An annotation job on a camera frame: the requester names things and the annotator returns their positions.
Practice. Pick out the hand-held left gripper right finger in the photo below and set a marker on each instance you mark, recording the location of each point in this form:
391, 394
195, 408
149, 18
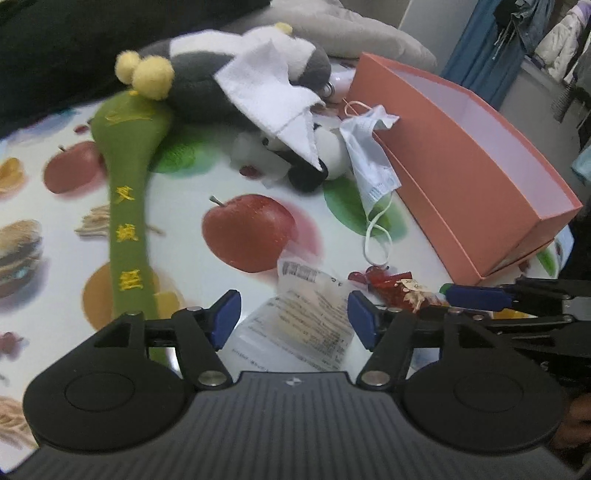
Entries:
362, 318

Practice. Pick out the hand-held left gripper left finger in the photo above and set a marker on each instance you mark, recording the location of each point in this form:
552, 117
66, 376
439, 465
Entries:
226, 318

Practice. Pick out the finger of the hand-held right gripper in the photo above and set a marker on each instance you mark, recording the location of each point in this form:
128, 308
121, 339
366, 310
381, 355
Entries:
540, 334
480, 297

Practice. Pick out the red decorated packet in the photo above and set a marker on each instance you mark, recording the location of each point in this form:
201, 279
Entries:
392, 286

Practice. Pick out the clear plastic bag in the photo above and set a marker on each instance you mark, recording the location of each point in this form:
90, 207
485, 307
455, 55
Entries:
300, 314

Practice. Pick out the pink cardboard box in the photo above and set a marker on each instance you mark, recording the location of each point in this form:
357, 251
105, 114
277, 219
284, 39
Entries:
461, 184

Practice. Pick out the blue face mask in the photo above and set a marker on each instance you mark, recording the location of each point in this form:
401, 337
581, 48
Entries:
374, 170

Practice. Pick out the panda plush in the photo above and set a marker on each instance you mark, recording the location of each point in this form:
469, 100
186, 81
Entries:
332, 152

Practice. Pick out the green plush stick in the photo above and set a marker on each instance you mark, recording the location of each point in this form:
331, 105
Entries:
127, 230

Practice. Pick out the food print tablecloth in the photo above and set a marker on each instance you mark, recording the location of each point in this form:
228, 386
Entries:
194, 184

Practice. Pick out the grey white penguin plush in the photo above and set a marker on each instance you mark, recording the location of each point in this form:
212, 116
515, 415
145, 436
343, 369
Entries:
198, 78

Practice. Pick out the hanging clothes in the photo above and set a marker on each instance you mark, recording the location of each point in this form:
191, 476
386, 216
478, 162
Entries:
554, 41

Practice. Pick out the grey duvet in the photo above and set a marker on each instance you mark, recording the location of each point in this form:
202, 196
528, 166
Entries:
369, 37

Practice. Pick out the black jacket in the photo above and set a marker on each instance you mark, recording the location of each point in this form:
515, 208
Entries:
55, 55

